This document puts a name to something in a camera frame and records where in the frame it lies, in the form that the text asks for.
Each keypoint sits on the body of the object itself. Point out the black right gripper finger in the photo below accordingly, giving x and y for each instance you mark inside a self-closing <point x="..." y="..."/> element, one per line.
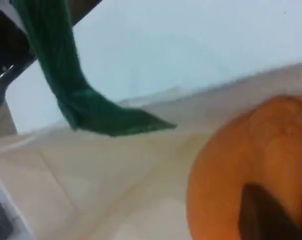
<point x="263" y="220"/>

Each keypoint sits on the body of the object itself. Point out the orange fruit with stem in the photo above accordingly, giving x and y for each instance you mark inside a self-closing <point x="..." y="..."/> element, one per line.
<point x="228" y="162"/>

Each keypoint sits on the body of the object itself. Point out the metal frame bar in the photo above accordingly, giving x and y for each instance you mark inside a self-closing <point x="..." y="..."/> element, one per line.
<point x="2" y="78"/>

